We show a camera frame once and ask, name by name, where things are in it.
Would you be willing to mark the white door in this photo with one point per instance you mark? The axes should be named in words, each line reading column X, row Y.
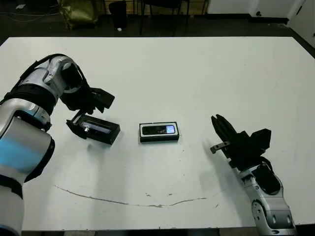
column 302, row 13

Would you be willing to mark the wooden shipping crate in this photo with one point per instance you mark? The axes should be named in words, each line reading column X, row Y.
column 200, row 6
column 134, row 7

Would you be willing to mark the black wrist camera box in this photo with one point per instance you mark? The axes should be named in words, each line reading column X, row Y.
column 261, row 140
column 104, row 98

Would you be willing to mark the slim black camera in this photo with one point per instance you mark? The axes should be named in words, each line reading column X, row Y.
column 155, row 130

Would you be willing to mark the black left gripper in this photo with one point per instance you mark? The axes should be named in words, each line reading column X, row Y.
column 81, row 100

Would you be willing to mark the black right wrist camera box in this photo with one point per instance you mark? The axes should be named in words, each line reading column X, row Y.
column 261, row 140

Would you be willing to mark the black waste bin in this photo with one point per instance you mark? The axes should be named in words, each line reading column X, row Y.
column 118, row 14

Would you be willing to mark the black box base white tray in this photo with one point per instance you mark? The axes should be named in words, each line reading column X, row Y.
column 160, row 139

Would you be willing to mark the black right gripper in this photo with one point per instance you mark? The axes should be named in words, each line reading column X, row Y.
column 242, row 152

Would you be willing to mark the yellow-green plastic bag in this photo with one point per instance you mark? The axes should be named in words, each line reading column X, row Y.
column 78, row 12

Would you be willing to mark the white paper sheet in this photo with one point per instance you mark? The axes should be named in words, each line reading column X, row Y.
column 21, row 6

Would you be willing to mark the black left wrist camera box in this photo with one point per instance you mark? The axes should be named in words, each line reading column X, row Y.
column 104, row 98

